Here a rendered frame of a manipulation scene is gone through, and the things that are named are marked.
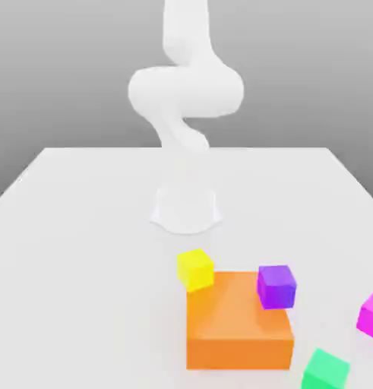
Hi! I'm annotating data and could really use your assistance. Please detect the small yellow cube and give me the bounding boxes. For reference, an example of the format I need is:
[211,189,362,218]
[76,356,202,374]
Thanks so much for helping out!
[176,248,215,293]

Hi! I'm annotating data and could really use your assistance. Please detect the small purple cube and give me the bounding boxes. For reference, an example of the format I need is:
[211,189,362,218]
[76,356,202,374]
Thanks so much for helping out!
[256,264,298,311]

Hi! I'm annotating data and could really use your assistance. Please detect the small magenta cube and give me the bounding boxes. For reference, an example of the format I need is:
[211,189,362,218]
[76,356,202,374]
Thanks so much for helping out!
[356,292,373,342]

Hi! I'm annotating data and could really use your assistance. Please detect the small green cube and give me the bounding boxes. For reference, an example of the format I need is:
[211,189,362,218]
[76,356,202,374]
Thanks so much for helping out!
[301,348,351,389]

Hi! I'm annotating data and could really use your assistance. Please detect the large orange box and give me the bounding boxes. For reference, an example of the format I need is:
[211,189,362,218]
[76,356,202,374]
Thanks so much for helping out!
[185,270,296,371]

